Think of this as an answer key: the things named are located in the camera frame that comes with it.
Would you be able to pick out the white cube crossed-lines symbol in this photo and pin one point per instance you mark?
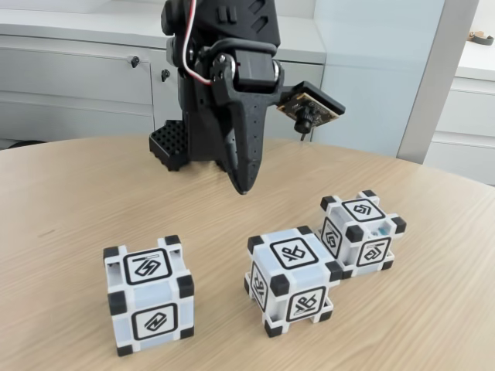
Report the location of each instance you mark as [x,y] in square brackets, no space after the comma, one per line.
[290,278]

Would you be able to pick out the white cube overlapping-diamonds symbol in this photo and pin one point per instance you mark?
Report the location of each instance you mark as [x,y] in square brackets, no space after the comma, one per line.
[359,232]

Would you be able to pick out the black cabinet key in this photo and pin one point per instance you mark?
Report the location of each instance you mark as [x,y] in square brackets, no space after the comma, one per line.
[134,61]
[165,74]

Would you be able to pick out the white cube lightning symbol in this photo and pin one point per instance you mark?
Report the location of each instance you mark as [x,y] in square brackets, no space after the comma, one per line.
[149,293]

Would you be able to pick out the white drawer cabinet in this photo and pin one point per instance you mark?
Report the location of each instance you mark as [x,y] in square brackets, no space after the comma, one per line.
[464,116]

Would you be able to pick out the dark wristband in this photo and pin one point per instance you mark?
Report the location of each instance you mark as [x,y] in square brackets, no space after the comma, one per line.
[481,36]

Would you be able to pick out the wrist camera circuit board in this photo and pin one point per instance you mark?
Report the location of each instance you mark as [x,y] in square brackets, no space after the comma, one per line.
[309,108]

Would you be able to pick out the grey vertical post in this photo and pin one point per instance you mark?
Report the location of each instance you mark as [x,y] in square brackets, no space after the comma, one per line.
[437,77]

